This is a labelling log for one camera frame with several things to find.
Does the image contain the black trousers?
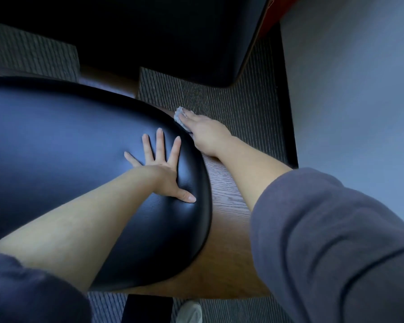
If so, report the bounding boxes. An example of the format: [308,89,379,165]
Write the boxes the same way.
[121,294,174,323]

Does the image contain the person's right hand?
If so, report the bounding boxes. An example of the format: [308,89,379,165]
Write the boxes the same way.
[178,109,235,158]

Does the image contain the light blue cleaning cloth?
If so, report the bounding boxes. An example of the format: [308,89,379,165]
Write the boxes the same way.
[174,106,193,133]

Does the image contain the person's right forearm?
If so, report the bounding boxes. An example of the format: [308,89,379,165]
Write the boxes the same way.
[218,136,293,212]

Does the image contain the white right sneaker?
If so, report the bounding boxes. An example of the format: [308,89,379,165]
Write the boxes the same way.
[176,301,203,323]

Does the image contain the wooden chair with black cushion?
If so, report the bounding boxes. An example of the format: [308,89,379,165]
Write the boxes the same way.
[0,0,273,300]

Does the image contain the person's left hand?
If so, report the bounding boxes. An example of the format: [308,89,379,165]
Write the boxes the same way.
[123,127,197,203]

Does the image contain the red fire extinguisher box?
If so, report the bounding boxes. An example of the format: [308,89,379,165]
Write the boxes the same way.
[258,0,302,38]

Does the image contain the person's left forearm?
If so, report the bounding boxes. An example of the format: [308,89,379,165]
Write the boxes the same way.
[0,166,162,293]

